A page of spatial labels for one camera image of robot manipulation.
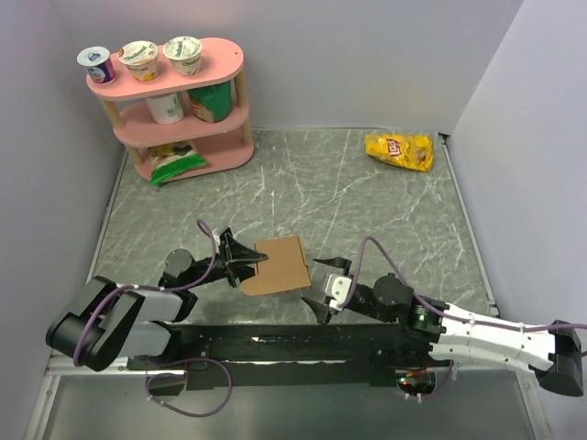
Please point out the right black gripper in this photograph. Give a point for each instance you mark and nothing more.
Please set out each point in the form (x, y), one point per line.
(322, 312)

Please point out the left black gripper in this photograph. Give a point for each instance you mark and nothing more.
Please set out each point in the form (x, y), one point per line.
(231, 256)

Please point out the brown cardboard box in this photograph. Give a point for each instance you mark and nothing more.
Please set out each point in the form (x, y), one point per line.
(285, 269)

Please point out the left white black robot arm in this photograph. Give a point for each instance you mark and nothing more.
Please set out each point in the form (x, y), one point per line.
(107, 320)

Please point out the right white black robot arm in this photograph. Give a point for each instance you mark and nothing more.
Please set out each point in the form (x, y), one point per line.
(431, 330)

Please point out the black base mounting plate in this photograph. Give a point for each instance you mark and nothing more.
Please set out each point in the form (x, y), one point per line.
(280, 355)

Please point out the green white snack bag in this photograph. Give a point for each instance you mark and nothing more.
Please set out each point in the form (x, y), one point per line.
(172, 159)

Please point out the electronics board with LEDs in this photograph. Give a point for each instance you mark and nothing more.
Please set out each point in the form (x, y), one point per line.
(414, 383)

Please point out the pink three-tier shelf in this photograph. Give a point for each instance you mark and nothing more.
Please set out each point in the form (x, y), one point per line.
(225, 145)

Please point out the yellow Lays chips bag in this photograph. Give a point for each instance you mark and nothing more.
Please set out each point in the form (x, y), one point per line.
(406, 151)

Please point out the green can on middle shelf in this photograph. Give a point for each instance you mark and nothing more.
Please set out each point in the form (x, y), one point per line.
(211, 103)

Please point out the white cup on middle shelf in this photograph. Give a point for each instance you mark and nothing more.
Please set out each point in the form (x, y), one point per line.
(167, 108)

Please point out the white Chobani yogurt cup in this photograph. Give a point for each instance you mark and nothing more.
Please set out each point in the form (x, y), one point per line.
(184, 54)

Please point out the peach Chobani yogurt cup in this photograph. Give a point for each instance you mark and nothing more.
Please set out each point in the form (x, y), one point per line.
(140, 57)

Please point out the blue white yogurt cup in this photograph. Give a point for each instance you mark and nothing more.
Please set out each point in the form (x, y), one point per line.
(96, 60)

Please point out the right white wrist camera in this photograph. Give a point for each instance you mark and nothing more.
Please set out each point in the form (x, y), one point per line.
(337, 289)

